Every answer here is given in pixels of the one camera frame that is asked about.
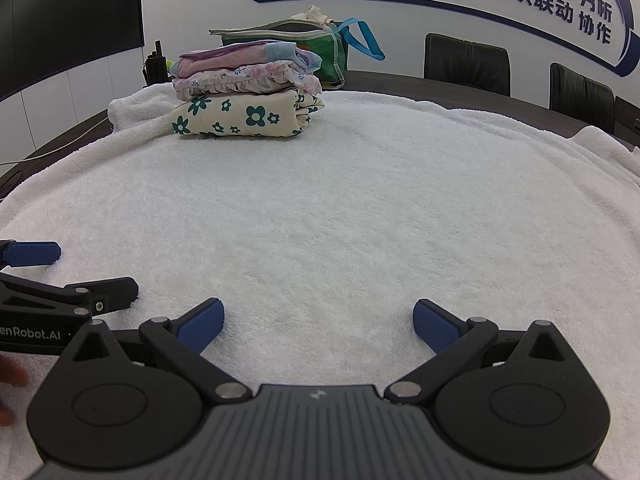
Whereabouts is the black wall screen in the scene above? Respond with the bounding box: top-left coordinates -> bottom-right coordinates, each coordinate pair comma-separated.
0,0 -> 146,103

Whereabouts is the black office chair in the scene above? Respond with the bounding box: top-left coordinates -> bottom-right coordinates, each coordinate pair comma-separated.
424,32 -> 512,97
549,62 -> 616,133
614,95 -> 640,137

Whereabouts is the person's left hand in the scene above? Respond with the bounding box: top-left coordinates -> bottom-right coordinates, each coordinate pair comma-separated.
0,352 -> 29,428

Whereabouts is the white towel blanket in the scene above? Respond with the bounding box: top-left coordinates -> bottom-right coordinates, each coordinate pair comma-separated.
0,82 -> 640,466

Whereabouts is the folded purple floral cloth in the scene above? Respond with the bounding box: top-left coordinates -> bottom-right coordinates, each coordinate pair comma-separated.
172,60 -> 321,101

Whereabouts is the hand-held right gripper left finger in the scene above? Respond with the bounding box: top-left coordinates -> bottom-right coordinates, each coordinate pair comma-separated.
75,297 -> 253,403

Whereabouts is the folded cream green-flower cloth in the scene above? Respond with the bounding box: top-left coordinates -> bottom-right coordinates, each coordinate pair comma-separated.
170,87 -> 326,139

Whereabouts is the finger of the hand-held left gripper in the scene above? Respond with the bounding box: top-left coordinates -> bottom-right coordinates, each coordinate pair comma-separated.
0,275 -> 140,320
0,239 -> 63,268

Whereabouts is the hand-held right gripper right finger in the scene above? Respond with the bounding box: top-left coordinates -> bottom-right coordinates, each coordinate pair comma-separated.
385,297 -> 571,403

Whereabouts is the green bag with blue straps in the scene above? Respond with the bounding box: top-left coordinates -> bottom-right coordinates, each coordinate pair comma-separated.
209,17 -> 386,86

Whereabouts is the pink and blue garment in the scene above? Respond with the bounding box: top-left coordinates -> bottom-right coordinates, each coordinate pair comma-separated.
172,39 -> 321,78

